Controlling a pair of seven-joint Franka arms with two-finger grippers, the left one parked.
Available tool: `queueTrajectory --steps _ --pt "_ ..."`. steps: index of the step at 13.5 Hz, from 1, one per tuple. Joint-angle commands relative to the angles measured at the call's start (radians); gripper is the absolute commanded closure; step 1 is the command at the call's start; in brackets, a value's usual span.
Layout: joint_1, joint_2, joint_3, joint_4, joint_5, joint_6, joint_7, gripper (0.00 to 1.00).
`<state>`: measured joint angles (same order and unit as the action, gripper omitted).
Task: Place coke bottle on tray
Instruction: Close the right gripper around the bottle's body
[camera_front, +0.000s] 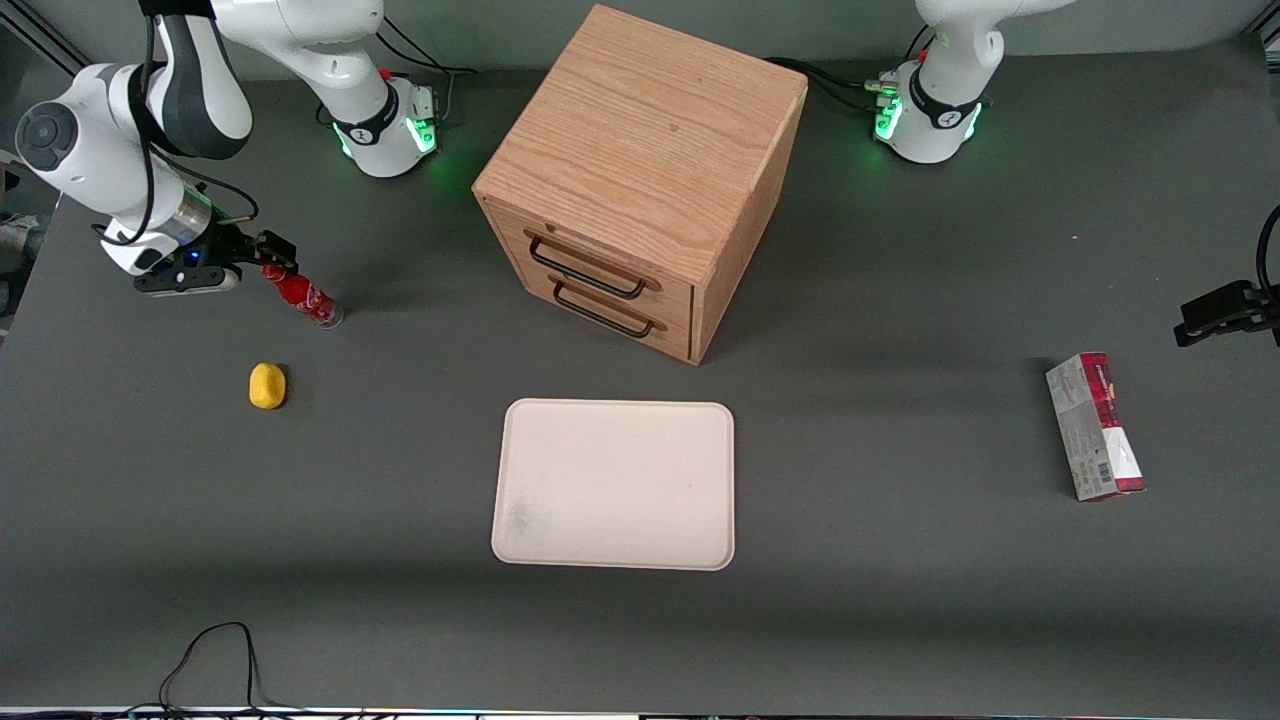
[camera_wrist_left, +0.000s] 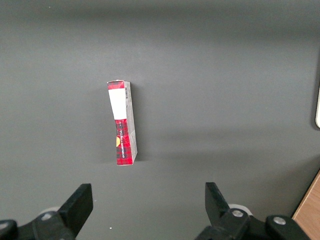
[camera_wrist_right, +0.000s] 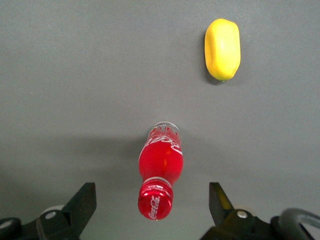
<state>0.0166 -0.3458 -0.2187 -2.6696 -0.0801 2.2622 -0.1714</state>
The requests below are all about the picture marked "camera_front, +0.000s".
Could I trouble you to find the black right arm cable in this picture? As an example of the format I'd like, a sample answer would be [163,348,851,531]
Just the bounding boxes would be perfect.
[92,10,261,248]

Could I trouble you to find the black frame bar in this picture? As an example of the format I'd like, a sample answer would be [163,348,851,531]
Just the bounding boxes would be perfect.
[0,5,101,79]

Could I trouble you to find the thin black looped cable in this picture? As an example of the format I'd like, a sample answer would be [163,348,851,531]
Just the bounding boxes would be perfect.
[120,621,321,717]

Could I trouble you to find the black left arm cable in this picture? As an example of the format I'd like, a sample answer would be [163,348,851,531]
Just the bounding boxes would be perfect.
[1255,205,1280,301]

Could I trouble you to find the black right arm base cables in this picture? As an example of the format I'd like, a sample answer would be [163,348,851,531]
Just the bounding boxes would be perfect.
[378,14,479,126]

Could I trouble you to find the yellow toy lemon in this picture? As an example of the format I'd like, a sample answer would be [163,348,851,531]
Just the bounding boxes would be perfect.
[248,362,288,411]

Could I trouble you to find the black metal drawer handle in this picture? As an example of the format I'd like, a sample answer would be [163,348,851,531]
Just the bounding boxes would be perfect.
[527,235,648,301]
[551,280,658,339]

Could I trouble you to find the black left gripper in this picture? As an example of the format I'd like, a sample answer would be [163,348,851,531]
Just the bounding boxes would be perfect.
[1174,280,1280,349]

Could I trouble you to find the red and grey carton box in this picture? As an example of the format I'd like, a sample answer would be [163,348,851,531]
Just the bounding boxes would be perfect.
[1045,351,1147,503]

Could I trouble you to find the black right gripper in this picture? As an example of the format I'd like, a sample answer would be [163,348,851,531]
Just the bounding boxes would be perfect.
[176,221,301,285]

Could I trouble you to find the red coke bottle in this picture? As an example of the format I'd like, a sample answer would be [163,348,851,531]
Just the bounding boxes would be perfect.
[262,262,345,329]

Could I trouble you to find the wooden drawer front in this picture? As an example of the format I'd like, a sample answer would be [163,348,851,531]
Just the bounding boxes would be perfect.
[515,262,695,363]
[495,203,696,326]

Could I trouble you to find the cream plastic tray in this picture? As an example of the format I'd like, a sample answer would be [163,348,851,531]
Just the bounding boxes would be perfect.
[490,398,736,572]

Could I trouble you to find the black left arm base cables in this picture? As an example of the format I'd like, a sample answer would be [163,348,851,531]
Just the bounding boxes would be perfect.
[765,25,936,113]

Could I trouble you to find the black arm base cables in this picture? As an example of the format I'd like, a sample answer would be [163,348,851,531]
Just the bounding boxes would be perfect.
[765,25,936,113]
[378,14,479,126]

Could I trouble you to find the wooden drawer cabinet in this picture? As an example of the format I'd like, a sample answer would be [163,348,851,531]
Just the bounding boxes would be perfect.
[472,3,809,367]

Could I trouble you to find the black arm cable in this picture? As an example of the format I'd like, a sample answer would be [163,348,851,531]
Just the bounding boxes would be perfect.
[92,10,261,248]
[1255,205,1280,301]

